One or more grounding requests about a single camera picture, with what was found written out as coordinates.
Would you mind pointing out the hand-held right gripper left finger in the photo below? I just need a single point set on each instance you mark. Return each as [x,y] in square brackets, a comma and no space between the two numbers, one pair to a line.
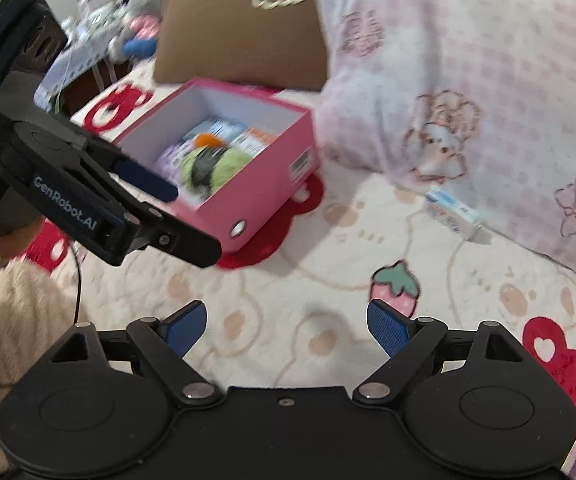
[185,330]

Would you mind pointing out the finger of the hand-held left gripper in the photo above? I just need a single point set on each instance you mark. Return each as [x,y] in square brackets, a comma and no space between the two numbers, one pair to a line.
[148,180]
[188,245]

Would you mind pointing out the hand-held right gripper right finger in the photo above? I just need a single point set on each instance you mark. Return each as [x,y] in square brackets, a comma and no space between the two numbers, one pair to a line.
[388,327]

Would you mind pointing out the purple plush toy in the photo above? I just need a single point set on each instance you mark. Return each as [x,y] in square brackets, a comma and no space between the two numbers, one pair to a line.
[170,160]

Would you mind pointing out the green yarn ball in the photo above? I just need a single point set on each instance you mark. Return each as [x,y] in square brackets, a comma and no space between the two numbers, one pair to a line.
[233,165]

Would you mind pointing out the pink cardboard box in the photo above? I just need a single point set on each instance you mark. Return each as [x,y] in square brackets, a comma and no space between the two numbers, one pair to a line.
[258,185]

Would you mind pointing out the orange white small box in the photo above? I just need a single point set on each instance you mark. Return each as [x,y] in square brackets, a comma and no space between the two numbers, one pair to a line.
[255,141]

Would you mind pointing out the person's left hand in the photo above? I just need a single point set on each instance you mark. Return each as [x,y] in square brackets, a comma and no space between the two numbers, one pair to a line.
[3,255]

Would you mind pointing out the small white blue box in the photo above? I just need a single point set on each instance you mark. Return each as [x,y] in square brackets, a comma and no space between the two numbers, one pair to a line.
[450,212]

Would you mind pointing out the brown pillow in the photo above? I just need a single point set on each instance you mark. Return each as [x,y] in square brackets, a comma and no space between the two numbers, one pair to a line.
[208,45]

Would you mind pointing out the grey pink blue plush toy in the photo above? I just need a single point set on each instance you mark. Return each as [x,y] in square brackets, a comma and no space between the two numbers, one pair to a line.
[140,20]

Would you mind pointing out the beige fuzzy cloth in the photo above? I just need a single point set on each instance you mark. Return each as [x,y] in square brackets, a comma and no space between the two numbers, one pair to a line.
[13,320]

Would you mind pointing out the pink checked floral pillow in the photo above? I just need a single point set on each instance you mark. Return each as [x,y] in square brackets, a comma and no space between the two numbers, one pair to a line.
[468,60]

